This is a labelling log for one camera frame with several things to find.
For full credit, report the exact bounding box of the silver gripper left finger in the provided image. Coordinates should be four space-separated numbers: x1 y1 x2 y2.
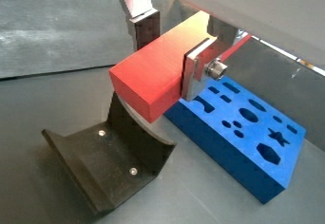
118 0 160 50

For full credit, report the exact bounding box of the red rectangular block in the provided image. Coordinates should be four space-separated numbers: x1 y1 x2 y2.
108 9 251 124

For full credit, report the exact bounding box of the blue shape sorting board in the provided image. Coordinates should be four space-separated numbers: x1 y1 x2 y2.
164 77 306 203

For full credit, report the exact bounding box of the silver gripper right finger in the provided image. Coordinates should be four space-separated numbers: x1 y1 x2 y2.
180 16 247 102

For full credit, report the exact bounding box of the black curved fixture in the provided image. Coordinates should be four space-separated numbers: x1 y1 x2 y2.
41 96 175 214

